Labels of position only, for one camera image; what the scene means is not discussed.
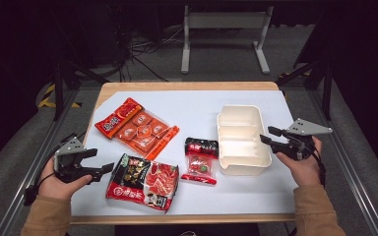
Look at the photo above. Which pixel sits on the white table mat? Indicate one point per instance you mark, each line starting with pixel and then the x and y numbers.
pixel 193 108

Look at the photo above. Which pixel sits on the white divided plastic container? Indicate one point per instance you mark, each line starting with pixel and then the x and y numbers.
pixel 242 150

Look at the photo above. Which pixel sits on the person's right hand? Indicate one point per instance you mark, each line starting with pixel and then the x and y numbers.
pixel 303 172

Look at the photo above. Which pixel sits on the yellow black floor tape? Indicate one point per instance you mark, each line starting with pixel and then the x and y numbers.
pixel 47 93

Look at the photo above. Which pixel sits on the person's left hand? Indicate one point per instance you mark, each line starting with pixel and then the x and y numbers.
pixel 54 188

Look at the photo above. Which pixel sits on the large black red packet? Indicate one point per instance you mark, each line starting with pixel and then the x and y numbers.
pixel 144 183

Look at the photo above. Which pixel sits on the black metal stand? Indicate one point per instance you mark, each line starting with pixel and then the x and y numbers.
pixel 326 95
pixel 58 91

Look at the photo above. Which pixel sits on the orange hotpot seasoning packet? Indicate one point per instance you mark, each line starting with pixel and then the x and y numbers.
pixel 138 129

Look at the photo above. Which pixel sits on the aluminium rail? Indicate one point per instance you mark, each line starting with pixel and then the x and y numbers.
pixel 347 167
pixel 50 137

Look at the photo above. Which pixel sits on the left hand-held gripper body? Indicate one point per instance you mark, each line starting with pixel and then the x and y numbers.
pixel 68 147

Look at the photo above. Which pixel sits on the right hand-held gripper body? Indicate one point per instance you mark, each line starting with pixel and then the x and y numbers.
pixel 303 129

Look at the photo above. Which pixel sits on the small red black packet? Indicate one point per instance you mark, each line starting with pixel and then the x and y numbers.
pixel 199 164

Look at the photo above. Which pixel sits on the desk with white metal frame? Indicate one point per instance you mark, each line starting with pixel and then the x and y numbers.
pixel 185 49

